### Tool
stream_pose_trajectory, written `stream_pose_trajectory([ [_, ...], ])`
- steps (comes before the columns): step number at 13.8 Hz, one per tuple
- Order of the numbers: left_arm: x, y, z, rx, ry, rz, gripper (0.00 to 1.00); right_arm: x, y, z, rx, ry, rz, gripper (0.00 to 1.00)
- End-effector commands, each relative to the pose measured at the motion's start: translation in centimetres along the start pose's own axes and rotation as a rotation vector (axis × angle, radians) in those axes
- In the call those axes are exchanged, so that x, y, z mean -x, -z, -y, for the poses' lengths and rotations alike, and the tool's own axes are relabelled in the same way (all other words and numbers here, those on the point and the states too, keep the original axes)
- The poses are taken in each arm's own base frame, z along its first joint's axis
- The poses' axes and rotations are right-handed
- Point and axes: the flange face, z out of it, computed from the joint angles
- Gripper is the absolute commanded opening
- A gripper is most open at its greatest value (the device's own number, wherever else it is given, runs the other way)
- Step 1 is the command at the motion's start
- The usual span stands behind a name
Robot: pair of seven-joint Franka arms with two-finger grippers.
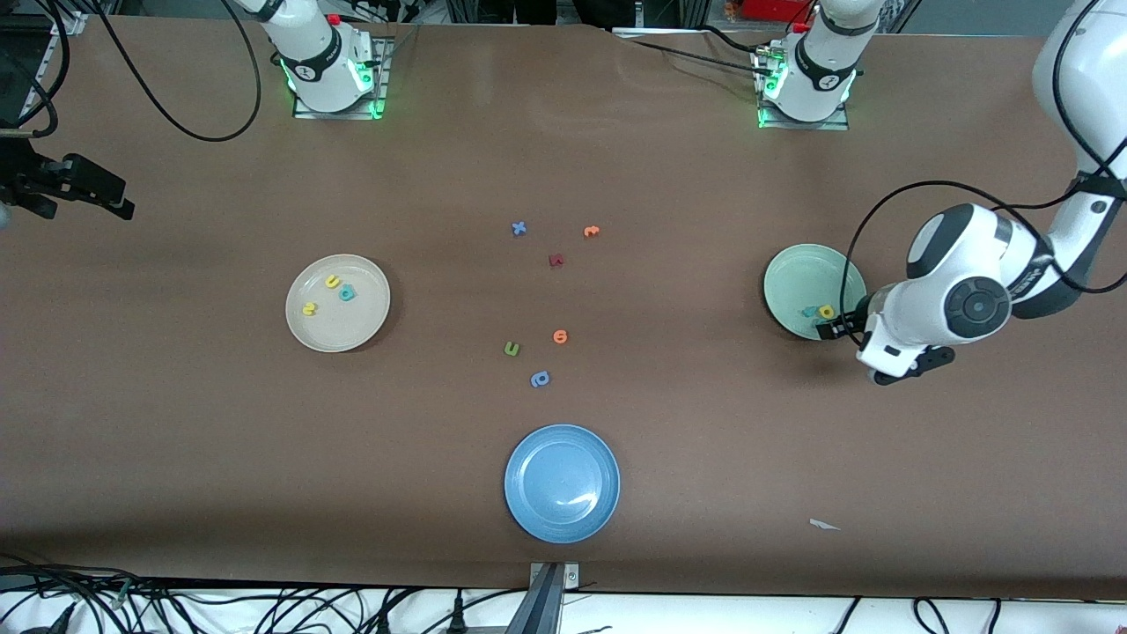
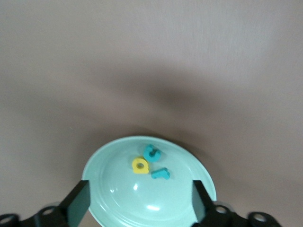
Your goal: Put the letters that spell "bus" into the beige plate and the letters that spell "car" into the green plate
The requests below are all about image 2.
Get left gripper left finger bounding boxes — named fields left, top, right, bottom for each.
left=21, top=179, right=91, bottom=227

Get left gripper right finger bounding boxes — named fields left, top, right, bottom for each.
left=192, top=180, right=249, bottom=227

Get teal foam letter t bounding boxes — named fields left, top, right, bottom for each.
left=151, top=167, right=170, bottom=180

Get yellow foam letter a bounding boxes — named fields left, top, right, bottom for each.
left=132, top=157, right=150, bottom=175

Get teal foam letter c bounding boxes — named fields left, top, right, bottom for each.
left=143, top=144, right=163, bottom=163

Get green round plate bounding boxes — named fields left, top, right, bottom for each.
left=81, top=135, right=217, bottom=227

